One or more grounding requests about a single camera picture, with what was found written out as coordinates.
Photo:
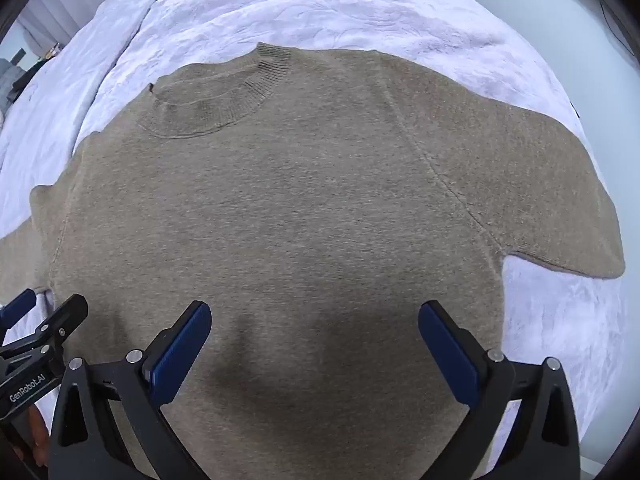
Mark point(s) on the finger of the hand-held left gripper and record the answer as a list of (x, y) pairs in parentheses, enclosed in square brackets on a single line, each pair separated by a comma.
[(17, 307), (67, 315)]

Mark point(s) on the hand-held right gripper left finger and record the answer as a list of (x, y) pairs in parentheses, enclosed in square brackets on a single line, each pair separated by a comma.
[(182, 350)]

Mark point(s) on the grey curtain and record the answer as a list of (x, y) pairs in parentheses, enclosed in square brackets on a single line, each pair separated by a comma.
[(50, 15)]

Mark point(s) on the person's left hand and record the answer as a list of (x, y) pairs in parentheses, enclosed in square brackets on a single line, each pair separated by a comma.
[(39, 432)]

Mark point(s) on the lavender plush blanket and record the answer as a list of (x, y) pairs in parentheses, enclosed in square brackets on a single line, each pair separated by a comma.
[(350, 15)]

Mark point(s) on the tan knit sweater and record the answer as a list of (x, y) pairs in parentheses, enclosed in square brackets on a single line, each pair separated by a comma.
[(300, 210)]

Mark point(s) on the dark clutter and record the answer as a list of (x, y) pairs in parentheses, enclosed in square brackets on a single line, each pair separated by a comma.
[(15, 80)]

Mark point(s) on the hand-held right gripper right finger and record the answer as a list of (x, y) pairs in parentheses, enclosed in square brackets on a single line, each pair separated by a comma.
[(447, 350)]

